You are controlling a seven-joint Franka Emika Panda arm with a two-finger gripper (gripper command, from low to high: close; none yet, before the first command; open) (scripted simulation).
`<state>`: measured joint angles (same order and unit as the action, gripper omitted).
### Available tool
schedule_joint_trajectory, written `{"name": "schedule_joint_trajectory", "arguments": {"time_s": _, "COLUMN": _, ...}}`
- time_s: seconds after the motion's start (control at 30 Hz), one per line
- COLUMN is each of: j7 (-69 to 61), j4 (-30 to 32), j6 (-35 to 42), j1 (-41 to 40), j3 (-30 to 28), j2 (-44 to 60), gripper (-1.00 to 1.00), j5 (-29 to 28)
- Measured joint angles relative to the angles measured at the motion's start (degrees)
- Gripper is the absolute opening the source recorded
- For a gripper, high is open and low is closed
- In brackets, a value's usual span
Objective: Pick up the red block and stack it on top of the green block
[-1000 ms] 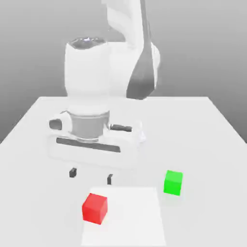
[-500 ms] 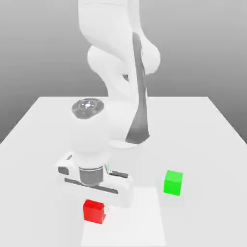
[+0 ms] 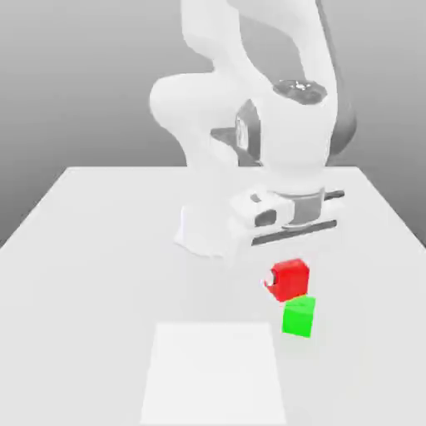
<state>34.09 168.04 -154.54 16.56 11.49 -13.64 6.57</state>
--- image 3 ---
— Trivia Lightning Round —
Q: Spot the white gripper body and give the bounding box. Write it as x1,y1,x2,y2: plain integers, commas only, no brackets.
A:
249,218,340,260

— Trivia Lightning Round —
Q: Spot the small red cube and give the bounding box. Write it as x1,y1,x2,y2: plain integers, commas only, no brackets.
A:
263,257,311,304

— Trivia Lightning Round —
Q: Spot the small green cube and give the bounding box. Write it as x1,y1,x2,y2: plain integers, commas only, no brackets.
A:
281,295,317,339

